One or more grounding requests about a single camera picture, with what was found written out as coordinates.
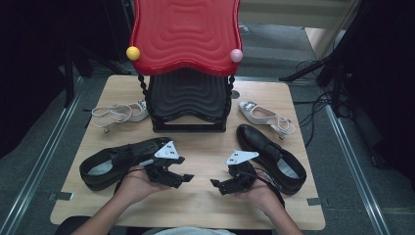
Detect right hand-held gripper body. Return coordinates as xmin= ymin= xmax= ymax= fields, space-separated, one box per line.
xmin=225 ymin=150 xmax=259 ymax=194

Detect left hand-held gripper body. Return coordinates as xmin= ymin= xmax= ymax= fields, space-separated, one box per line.
xmin=143 ymin=140 xmax=186 ymax=189

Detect black leather shoe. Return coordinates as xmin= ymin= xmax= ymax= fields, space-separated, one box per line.
xmin=78 ymin=136 xmax=172 ymax=192
xmin=235 ymin=123 xmax=307 ymax=196

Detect white slingback heeled shoe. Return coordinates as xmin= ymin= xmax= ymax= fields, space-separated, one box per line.
xmin=238 ymin=100 xmax=297 ymax=141
xmin=91 ymin=99 xmax=150 ymax=134

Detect red and black shoe rack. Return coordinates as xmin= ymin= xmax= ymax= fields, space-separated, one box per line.
xmin=126 ymin=0 xmax=244 ymax=134

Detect person's right hand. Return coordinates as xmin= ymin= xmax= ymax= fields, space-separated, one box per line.
xmin=233 ymin=180 xmax=285 ymax=218

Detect person's left hand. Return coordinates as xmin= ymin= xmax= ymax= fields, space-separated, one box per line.
xmin=117 ymin=165 xmax=170 ymax=207

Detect person's grey clothing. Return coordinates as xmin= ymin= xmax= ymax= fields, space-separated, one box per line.
xmin=153 ymin=227 xmax=236 ymax=235

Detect black metal stand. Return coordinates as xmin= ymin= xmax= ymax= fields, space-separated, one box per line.
xmin=62 ymin=45 xmax=131 ymax=109
xmin=278 ymin=32 xmax=350 ymax=118

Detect dark curtain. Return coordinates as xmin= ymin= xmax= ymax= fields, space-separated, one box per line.
xmin=0 ymin=0 xmax=135 ymax=160
xmin=342 ymin=0 xmax=415 ymax=192

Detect beige wooden furniture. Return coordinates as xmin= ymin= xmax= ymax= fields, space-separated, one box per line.
xmin=238 ymin=0 xmax=361 ymax=61

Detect right hand-held gripper cable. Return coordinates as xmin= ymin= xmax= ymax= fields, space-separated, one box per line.
xmin=254 ymin=167 xmax=287 ymax=209

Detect black floor cables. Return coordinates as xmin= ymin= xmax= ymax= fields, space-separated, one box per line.
xmin=293 ymin=58 xmax=353 ymax=148

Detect metal floor rail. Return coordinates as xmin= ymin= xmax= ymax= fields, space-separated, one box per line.
xmin=235 ymin=76 xmax=292 ymax=83
xmin=0 ymin=76 xmax=86 ymax=235
xmin=322 ymin=104 xmax=392 ymax=235

